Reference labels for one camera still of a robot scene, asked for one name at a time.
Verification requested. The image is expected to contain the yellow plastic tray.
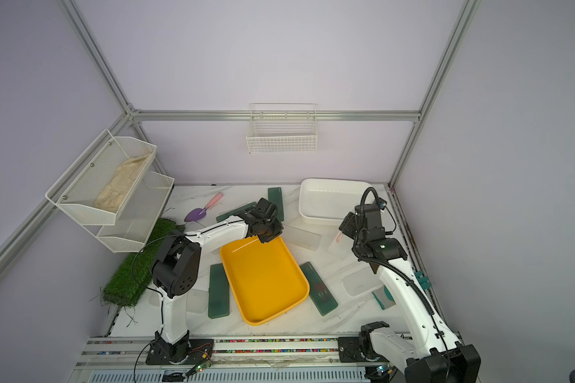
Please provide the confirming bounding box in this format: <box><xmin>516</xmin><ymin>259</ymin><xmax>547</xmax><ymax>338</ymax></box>
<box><xmin>220</xmin><ymin>237</ymin><xmax>310</xmax><ymax>327</ymax></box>

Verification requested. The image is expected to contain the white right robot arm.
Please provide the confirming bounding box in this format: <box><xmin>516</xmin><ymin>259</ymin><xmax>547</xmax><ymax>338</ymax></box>
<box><xmin>340</xmin><ymin>204</ymin><xmax>481</xmax><ymax>382</ymax></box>

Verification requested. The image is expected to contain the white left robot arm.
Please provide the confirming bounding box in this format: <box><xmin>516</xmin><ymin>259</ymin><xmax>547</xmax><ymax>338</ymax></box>
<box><xmin>145</xmin><ymin>198</ymin><xmax>283</xmax><ymax>365</ymax></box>

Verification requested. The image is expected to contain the green pencil case back upright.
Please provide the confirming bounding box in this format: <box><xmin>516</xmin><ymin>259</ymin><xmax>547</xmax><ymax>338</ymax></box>
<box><xmin>268</xmin><ymin>187</ymin><xmax>284</xmax><ymax>222</ymax></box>

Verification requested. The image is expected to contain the green pencil case back angled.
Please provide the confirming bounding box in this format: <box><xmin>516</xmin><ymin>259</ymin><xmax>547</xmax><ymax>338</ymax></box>
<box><xmin>216</xmin><ymin>202</ymin><xmax>257</xmax><ymax>223</ymax></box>

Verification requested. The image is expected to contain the white plastic storage box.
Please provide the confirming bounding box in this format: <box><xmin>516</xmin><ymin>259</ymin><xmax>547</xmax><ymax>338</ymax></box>
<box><xmin>299</xmin><ymin>178</ymin><xmax>371</xmax><ymax>227</ymax></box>

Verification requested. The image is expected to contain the green pencil case front right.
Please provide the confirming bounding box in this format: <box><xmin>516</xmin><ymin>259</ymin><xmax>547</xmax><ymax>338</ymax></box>
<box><xmin>300</xmin><ymin>262</ymin><xmax>338</xmax><ymax>317</ymax></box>

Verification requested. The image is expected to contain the green pencil case front left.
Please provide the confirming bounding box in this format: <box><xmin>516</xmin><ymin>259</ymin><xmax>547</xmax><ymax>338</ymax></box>
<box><xmin>208</xmin><ymin>263</ymin><xmax>230</xmax><ymax>319</ymax></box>

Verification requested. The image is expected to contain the purple pink garden trowel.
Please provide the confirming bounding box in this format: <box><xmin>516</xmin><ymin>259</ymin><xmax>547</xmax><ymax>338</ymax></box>
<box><xmin>185</xmin><ymin>192</ymin><xmax>223</xmax><ymax>223</ymax></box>

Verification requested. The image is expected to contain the green artificial grass mat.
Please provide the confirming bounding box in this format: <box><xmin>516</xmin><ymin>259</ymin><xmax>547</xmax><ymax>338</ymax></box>
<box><xmin>102</xmin><ymin>218</ymin><xmax>185</xmax><ymax>307</ymax></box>

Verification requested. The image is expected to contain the beige cloth in shelf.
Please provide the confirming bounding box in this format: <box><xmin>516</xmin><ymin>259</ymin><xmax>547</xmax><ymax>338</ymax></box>
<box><xmin>94</xmin><ymin>153</ymin><xmax>150</xmax><ymax>213</ymax></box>

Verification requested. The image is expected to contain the white mesh two-tier shelf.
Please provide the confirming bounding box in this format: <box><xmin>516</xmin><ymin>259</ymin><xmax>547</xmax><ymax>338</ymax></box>
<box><xmin>46</xmin><ymin>130</ymin><xmax>174</xmax><ymax>253</ymax></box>

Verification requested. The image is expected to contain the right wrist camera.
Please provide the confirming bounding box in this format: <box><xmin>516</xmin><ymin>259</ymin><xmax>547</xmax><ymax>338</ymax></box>
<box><xmin>339</xmin><ymin>212</ymin><xmax>358</xmax><ymax>239</ymax></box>

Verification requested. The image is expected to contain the white wire wall basket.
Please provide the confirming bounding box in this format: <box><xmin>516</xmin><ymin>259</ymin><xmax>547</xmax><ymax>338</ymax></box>
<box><xmin>246</xmin><ymin>103</ymin><xmax>318</xmax><ymax>155</ymax></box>

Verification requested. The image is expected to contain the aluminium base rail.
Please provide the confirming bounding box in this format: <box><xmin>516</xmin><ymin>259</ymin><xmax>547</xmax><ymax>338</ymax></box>
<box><xmin>71</xmin><ymin>332</ymin><xmax>461</xmax><ymax>383</ymax></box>

